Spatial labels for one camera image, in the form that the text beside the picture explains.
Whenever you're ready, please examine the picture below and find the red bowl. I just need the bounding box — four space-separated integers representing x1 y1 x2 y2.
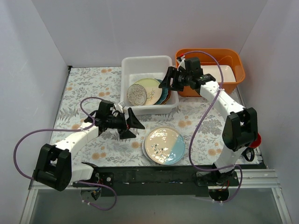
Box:
242 134 262 162

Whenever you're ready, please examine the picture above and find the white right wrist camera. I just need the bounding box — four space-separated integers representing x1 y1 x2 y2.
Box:
177 55 185 71

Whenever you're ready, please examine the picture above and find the teal scalloped plate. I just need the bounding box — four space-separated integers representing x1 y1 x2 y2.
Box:
155 88 168 105

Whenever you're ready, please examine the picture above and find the red round plate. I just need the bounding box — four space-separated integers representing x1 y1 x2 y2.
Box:
162 90 171 105

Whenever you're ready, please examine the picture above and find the speckled grey oval plate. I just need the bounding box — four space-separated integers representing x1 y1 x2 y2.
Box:
127 84 147 106

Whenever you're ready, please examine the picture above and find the floral table mat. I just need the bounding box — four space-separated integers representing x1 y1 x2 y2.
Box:
50 67 225 167

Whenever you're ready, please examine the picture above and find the white plastic bin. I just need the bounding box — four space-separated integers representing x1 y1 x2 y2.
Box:
120 56 179 115

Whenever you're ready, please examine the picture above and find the cream and blue plate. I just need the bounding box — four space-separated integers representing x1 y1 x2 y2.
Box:
145 126 185 165

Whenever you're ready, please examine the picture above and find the white rectangular dish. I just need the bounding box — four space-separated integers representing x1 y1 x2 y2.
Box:
202 65 236 83

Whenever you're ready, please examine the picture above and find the white deep paper plate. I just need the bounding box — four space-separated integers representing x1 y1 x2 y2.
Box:
142 140 154 162

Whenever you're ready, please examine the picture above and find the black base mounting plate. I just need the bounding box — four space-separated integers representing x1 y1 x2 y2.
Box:
72 164 242 196

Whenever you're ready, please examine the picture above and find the orange plastic basket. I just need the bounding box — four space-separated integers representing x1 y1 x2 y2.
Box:
175 48 246 94

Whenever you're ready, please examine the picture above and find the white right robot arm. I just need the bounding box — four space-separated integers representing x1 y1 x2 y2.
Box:
159 57 258 186

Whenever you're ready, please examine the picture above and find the cream plate with leaf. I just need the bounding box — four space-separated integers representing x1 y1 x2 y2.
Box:
135 78 162 105

